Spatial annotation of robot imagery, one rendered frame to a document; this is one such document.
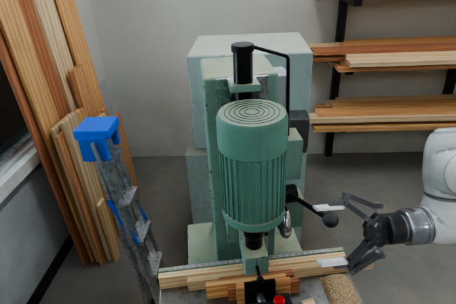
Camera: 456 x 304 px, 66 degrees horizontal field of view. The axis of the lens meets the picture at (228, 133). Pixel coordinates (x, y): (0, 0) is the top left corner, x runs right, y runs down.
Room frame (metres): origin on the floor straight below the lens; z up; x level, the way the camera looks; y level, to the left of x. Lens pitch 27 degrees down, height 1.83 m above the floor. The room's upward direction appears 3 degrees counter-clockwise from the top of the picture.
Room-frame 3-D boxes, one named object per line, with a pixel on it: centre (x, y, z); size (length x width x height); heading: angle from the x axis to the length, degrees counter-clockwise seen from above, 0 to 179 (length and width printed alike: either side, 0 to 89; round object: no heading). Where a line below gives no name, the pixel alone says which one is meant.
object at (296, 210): (0.98, -0.20, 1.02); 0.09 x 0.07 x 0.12; 95
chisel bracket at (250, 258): (0.80, -0.06, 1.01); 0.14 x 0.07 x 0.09; 5
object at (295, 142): (1.01, -0.19, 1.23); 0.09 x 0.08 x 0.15; 5
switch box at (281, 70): (1.11, -0.17, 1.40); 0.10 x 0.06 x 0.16; 5
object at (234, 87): (0.92, -0.05, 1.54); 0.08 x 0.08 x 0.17; 5
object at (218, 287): (0.74, -0.03, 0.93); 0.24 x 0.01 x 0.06; 95
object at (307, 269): (0.79, -0.15, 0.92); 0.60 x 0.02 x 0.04; 95
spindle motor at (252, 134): (0.78, -0.06, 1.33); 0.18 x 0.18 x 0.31
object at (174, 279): (0.80, -0.06, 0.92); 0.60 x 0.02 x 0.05; 95
